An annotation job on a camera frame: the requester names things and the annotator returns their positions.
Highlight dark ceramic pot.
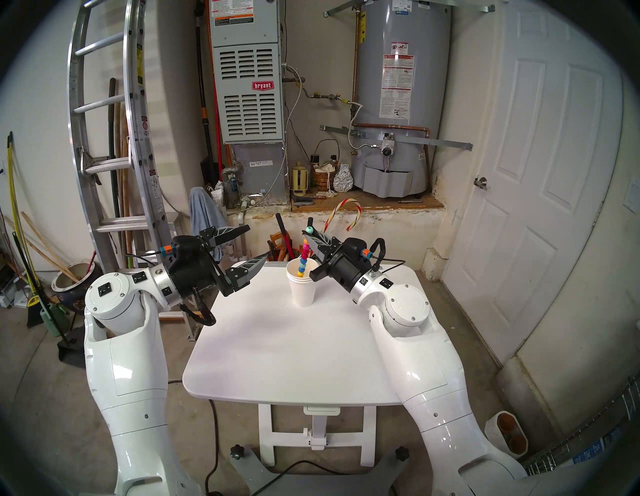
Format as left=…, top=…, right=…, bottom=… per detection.
left=51, top=261, right=108, bottom=313

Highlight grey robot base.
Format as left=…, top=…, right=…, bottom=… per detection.
left=230, top=445, right=411, bottom=496

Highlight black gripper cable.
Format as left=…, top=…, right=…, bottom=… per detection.
left=180, top=295, right=217, bottom=327
left=370, top=238, right=408, bottom=273

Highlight aluminium extension ladder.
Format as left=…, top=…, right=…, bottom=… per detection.
left=67, top=0, right=173, bottom=301

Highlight flexible metal conduit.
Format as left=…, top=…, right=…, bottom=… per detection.
left=260, top=62, right=304, bottom=201

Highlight multicolour bead stacking marker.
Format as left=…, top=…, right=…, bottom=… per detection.
left=296, top=226, right=316, bottom=279

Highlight blue hanging towel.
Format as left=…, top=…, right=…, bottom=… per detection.
left=189, top=186, right=235, bottom=261

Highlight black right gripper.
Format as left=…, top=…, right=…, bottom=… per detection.
left=301, top=227, right=372, bottom=296

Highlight red black handled loppers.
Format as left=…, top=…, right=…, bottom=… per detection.
left=275, top=213, right=315, bottom=261

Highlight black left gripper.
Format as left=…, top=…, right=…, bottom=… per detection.
left=170, top=225, right=271, bottom=302

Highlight white paper cup stack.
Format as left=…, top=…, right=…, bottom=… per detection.
left=286, top=257, right=321, bottom=307

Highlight grey Bryant furnace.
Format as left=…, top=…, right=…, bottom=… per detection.
left=207, top=0, right=288, bottom=201

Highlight gas pipe with yellow valve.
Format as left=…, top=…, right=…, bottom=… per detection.
left=305, top=91, right=363, bottom=108

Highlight black floor power cable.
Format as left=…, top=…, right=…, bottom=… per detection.
left=205, top=400, right=222, bottom=496

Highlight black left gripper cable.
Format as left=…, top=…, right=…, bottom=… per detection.
left=180, top=295, right=217, bottom=327

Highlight wicker basket with handle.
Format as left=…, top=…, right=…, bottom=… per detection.
left=312, top=139, right=341, bottom=191

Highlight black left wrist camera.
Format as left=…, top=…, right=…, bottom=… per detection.
left=160, top=236, right=202, bottom=266

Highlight red white candy cane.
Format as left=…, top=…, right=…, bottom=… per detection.
left=322, top=199, right=362, bottom=236

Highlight grey metal strap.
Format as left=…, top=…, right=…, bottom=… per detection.
left=322, top=0, right=496, bottom=18
left=320, top=125, right=473, bottom=151

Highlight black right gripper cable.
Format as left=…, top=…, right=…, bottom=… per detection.
left=370, top=238, right=408, bottom=273

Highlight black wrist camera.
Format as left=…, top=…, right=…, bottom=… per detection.
left=344, top=238, right=375, bottom=267
left=160, top=236, right=202, bottom=266

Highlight grey water heater tank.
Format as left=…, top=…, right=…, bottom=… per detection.
left=350, top=0, right=451, bottom=198

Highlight black handled shovel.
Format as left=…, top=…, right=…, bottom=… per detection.
left=196, top=20, right=221, bottom=188

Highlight yellow handled broom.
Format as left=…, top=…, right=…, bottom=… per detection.
left=6, top=132, right=48, bottom=328

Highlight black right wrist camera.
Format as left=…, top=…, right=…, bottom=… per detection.
left=344, top=238, right=375, bottom=267

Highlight wooden long tool pole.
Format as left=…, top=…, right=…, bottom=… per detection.
left=117, top=102, right=136, bottom=261

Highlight white panel door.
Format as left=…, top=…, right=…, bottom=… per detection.
left=445, top=0, right=626, bottom=361

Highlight white folding table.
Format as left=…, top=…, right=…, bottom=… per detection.
left=182, top=265, right=418, bottom=468

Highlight black long tool pole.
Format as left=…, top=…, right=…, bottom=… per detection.
left=107, top=77, right=123, bottom=266

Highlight white two-hole planter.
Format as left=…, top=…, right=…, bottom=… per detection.
left=485, top=411, right=529, bottom=463

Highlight metal wire rack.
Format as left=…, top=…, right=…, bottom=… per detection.
left=515, top=375, right=640, bottom=496

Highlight black dustpan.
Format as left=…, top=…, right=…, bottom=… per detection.
left=56, top=325, right=88, bottom=370

